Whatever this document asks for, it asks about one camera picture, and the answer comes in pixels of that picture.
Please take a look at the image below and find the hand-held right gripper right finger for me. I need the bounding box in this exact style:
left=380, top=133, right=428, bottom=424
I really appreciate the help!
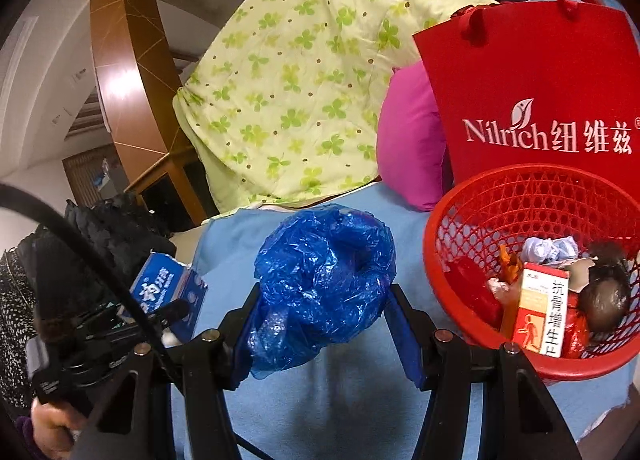
left=387, top=284, right=583, bottom=460

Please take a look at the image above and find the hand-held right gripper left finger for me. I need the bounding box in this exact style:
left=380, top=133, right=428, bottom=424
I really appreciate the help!
left=70, top=282, right=263, bottom=460

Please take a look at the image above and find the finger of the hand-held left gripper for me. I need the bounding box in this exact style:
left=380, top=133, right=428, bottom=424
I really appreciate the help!
left=75, top=305, right=132, bottom=342
left=145, top=301, right=192, bottom=330

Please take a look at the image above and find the blue and white box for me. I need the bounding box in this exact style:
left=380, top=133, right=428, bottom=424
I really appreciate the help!
left=129, top=251, right=208, bottom=343

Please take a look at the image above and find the blue plastic bag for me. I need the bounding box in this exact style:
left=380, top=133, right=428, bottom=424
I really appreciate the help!
left=247, top=204, right=397, bottom=381

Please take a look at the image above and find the orange and white medicine box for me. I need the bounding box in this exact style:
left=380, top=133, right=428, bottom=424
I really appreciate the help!
left=500, top=262, right=573, bottom=358

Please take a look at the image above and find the red mesh plastic basket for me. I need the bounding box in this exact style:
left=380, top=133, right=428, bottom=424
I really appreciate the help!
left=422, top=163, right=640, bottom=382

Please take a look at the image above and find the black plastic bag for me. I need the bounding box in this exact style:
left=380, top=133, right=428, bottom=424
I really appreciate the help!
left=577, top=242, right=632, bottom=337

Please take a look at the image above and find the person's left forearm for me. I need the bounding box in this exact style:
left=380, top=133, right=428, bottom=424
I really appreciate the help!
left=14, top=415, right=38, bottom=460

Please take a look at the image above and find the person's left hand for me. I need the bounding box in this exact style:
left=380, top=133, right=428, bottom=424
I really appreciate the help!
left=30, top=395, right=93, bottom=458

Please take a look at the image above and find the black and white speckled garment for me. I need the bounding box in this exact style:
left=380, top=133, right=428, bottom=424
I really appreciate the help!
left=0, top=239, right=51, bottom=408

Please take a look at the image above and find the blue bed sheet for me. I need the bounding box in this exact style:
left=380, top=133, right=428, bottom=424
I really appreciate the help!
left=170, top=180, right=632, bottom=460

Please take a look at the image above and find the black fur coat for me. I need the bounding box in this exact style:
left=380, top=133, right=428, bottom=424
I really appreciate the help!
left=62, top=192, right=177, bottom=262

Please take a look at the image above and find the orange plastic wrapper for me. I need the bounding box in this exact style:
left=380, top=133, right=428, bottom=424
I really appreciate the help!
left=495, top=242, right=524, bottom=287

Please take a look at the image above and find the brown lattice panel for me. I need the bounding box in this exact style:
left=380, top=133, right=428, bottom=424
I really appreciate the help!
left=62, top=150, right=132, bottom=211

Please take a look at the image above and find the crumpled white paper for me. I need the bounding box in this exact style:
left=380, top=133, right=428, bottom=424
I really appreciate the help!
left=522, top=236, right=581, bottom=264

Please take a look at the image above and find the torn white paper scrap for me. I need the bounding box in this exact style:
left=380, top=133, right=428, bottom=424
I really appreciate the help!
left=565, top=257, right=599, bottom=294

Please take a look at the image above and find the pink pillow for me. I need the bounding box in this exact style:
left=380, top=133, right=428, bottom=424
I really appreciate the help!
left=376, top=62, right=456, bottom=212

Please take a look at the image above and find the wooden cabinet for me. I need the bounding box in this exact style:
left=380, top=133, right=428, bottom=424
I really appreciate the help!
left=87, top=0, right=208, bottom=227

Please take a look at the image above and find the green clover print quilt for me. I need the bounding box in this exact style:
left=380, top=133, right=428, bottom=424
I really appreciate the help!
left=172, top=0, right=501, bottom=213

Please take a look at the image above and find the red shopping bag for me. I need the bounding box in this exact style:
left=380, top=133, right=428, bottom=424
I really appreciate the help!
left=412, top=0, right=640, bottom=191

